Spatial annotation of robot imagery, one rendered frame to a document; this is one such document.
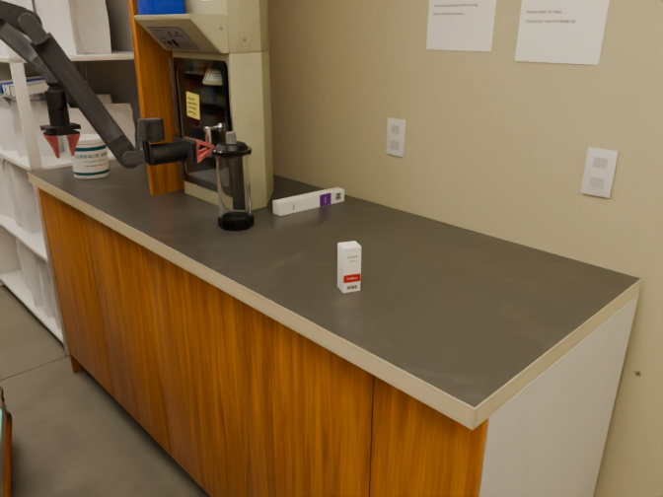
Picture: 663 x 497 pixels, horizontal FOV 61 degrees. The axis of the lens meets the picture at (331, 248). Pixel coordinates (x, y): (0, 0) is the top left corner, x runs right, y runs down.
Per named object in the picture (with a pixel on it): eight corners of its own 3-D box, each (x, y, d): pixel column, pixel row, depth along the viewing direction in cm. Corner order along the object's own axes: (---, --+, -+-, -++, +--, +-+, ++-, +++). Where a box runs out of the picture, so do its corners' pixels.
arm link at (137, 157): (120, 161, 157) (123, 166, 149) (114, 118, 153) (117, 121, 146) (165, 157, 161) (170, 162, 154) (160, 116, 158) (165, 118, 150)
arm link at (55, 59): (14, 24, 138) (10, 20, 129) (35, 12, 139) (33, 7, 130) (123, 168, 158) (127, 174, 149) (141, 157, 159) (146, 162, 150)
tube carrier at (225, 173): (246, 213, 170) (243, 143, 163) (260, 224, 162) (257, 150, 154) (211, 219, 165) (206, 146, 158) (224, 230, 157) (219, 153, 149)
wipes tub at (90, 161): (102, 170, 227) (96, 132, 221) (115, 176, 218) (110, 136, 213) (68, 175, 218) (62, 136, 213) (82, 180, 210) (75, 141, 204)
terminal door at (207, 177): (184, 179, 193) (172, 56, 179) (235, 197, 173) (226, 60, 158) (182, 179, 193) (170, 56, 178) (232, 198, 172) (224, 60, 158)
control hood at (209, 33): (171, 49, 179) (168, 16, 175) (229, 53, 157) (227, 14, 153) (137, 50, 171) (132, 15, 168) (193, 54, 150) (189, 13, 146)
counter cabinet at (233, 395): (199, 322, 302) (184, 157, 269) (575, 571, 165) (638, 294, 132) (72, 371, 259) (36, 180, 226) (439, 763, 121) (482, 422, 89)
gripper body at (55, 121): (82, 130, 176) (78, 106, 174) (47, 134, 170) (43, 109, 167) (73, 128, 181) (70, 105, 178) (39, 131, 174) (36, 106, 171)
